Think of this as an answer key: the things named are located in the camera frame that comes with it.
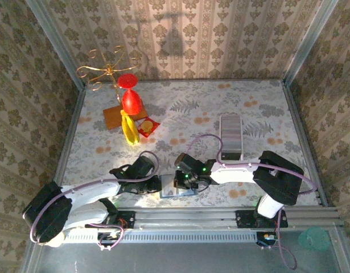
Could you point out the brown wooden board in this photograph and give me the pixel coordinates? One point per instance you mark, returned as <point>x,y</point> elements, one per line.
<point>112,118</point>

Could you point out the metal table edge rail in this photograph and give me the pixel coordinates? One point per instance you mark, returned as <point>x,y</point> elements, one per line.
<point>301,136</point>
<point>70,136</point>

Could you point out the metal frame post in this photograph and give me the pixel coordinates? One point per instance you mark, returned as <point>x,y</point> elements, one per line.
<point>311,39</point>
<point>53,42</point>

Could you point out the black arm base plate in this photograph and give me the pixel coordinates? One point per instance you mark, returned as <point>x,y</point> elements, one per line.
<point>126,219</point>
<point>246,219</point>

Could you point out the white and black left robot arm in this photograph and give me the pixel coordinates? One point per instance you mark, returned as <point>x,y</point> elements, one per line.
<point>89,190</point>

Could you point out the red wine glass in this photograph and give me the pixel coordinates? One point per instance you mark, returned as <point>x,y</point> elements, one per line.
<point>131,102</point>

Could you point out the yellow banana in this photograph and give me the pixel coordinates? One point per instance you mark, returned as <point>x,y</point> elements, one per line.
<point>129,128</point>

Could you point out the teal transparent glass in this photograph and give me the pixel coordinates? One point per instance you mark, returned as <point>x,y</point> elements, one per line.
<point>314,239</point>

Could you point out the red packet with yellow circle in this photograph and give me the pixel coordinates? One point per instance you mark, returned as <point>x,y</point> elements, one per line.
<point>147,126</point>

